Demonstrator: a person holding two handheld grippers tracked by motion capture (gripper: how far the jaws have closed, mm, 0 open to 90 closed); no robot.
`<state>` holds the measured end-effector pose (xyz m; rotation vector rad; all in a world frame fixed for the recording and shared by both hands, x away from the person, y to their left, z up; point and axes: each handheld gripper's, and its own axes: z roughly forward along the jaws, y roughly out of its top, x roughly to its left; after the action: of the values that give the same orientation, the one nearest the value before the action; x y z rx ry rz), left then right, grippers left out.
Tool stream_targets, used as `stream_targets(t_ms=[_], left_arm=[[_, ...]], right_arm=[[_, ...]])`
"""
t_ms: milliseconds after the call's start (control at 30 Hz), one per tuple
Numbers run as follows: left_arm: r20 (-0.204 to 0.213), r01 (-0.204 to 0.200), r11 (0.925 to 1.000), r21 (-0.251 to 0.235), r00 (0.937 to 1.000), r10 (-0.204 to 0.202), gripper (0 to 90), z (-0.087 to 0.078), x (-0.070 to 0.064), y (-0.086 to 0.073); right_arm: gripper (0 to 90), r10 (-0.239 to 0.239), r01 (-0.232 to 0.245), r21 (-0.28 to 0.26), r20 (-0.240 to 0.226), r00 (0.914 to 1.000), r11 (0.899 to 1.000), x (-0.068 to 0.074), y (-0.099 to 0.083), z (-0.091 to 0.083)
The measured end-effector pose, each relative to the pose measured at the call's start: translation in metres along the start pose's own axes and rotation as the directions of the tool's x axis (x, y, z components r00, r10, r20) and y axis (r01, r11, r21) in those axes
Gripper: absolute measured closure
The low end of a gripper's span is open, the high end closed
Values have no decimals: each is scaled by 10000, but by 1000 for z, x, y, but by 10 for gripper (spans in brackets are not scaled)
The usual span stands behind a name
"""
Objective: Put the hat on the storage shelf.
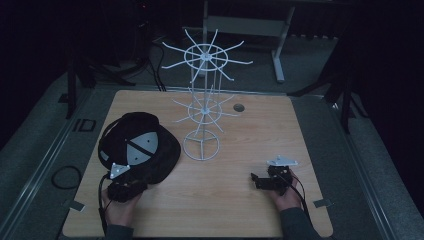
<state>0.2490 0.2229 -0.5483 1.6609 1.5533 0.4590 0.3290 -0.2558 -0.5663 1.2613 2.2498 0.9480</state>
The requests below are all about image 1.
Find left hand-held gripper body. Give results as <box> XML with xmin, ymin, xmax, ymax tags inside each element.
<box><xmin>106</xmin><ymin>162</ymin><xmax>138</xmax><ymax>204</ymax></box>

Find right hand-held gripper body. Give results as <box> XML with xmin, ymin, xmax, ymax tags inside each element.
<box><xmin>265</xmin><ymin>155</ymin><xmax>299</xmax><ymax>196</ymax></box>

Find black and grey baseball cap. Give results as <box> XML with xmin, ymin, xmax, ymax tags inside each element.
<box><xmin>97</xmin><ymin>111</ymin><xmax>182</xmax><ymax>186</ymax></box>

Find person's right hand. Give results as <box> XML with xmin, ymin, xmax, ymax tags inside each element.
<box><xmin>268</xmin><ymin>169</ymin><xmax>305</xmax><ymax>212</ymax></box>

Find person's left hand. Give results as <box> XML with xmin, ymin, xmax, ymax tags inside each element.
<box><xmin>101</xmin><ymin>186</ymin><xmax>145</xmax><ymax>228</ymax></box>

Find grey tape strip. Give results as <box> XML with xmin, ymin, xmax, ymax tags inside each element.
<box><xmin>313</xmin><ymin>198</ymin><xmax>334</xmax><ymax>208</ymax></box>
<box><xmin>67</xmin><ymin>199</ymin><xmax>86</xmax><ymax>212</ymax></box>

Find black tripod stand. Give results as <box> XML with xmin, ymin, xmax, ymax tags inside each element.
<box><xmin>58</xmin><ymin>49</ymin><xmax>137</xmax><ymax>120</ymax></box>
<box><xmin>287</xmin><ymin>49</ymin><xmax>370</xmax><ymax>135</ymax></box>

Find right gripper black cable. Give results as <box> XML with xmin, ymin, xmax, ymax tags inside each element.
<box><xmin>279</xmin><ymin>173</ymin><xmax>316</xmax><ymax>232</ymax></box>

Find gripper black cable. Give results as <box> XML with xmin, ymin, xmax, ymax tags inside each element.
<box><xmin>97</xmin><ymin>173</ymin><xmax>114</xmax><ymax>236</ymax></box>
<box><xmin>279</xmin><ymin>173</ymin><xmax>316</xmax><ymax>232</ymax></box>

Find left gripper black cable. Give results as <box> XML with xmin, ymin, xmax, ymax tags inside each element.
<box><xmin>97</xmin><ymin>173</ymin><xmax>114</xmax><ymax>236</ymax></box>

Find black cable loop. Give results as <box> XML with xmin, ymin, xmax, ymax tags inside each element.
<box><xmin>50</xmin><ymin>165</ymin><xmax>83</xmax><ymax>191</ymax></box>

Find black floor cables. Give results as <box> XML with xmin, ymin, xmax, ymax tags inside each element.
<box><xmin>145</xmin><ymin>34</ymin><xmax>168</xmax><ymax>93</ymax></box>

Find white wire display rack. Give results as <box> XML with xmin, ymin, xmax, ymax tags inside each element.
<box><xmin>161</xmin><ymin>28</ymin><xmax>254</xmax><ymax>162</ymax></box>

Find white metal desk frame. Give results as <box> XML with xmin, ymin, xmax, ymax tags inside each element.
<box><xmin>201</xmin><ymin>0</ymin><xmax>297</xmax><ymax>84</ymax></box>

